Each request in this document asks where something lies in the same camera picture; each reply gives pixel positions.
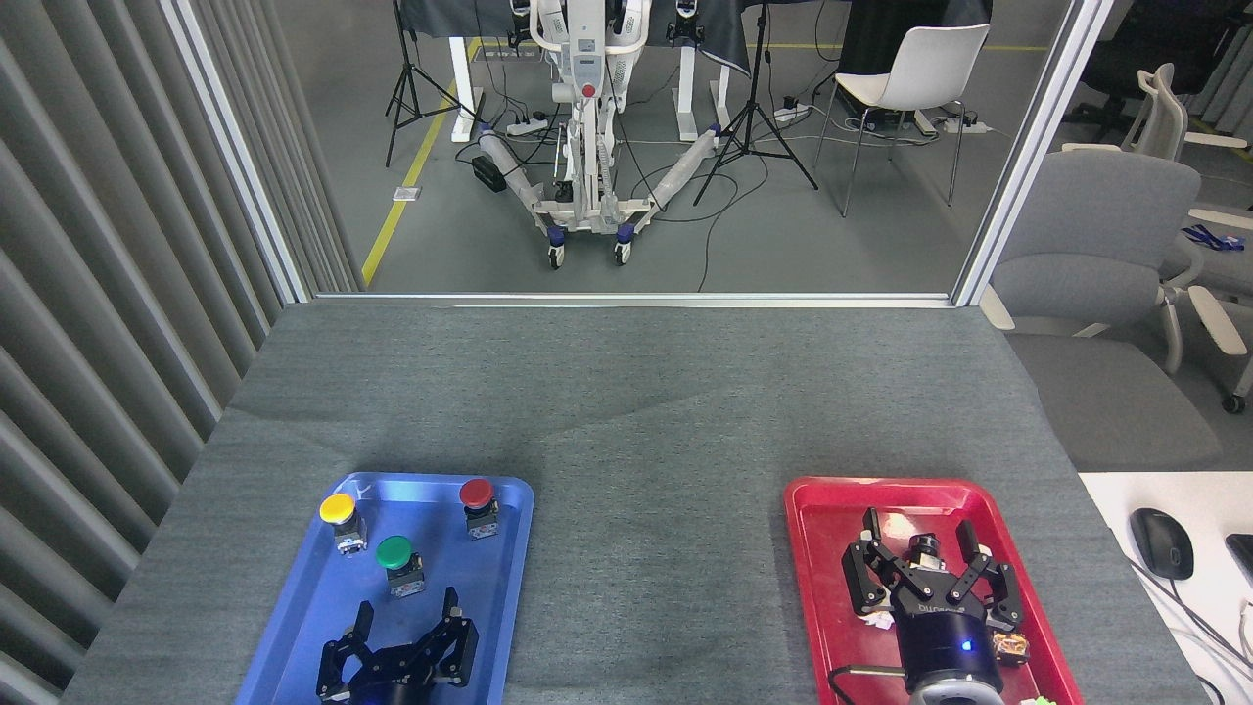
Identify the yellow push button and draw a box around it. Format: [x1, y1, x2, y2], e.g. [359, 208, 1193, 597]
[319, 492, 369, 556]

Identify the green push button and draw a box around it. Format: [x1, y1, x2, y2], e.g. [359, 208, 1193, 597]
[375, 535, 427, 599]

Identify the grey felt table cover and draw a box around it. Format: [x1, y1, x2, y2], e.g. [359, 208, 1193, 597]
[59, 299, 1210, 705]

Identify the white frame office chair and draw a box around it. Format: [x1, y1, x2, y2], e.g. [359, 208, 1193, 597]
[1061, 63, 1253, 415]

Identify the black computer mouse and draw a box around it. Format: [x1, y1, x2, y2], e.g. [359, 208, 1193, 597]
[1129, 506, 1196, 582]

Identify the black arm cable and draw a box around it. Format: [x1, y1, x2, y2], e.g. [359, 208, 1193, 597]
[828, 664, 913, 705]

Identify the white desk leg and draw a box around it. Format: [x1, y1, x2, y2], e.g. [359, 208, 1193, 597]
[673, 43, 732, 142]
[447, 34, 487, 144]

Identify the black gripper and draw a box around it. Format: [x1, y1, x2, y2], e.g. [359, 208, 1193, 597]
[841, 506, 1026, 694]
[315, 587, 481, 705]

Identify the white side table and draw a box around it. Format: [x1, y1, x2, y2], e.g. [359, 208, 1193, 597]
[1077, 471, 1253, 705]

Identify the silver horizontal rail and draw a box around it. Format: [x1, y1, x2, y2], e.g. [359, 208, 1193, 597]
[311, 290, 956, 310]

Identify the black tripod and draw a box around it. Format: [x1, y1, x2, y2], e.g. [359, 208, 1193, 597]
[691, 0, 821, 209]
[384, 0, 483, 169]

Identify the white plastic chair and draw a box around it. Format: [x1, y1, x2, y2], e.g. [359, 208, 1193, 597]
[811, 23, 993, 219]

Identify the red plastic tray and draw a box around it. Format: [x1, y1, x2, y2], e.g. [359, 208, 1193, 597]
[783, 476, 1086, 705]

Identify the grey office chair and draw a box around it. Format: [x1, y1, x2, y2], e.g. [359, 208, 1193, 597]
[977, 149, 1227, 473]

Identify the black table cloth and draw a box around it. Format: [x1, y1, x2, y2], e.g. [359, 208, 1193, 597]
[399, 0, 855, 77]

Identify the white wheeled stand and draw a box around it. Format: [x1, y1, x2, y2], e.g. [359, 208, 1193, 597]
[476, 0, 727, 269]

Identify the silver post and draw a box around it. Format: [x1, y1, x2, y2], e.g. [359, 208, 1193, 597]
[950, 0, 1119, 308]
[159, 0, 316, 306]

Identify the red push button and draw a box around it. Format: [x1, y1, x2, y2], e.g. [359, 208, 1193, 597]
[458, 477, 501, 541]

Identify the blue plastic tray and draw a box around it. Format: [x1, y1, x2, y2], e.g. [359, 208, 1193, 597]
[235, 472, 536, 705]

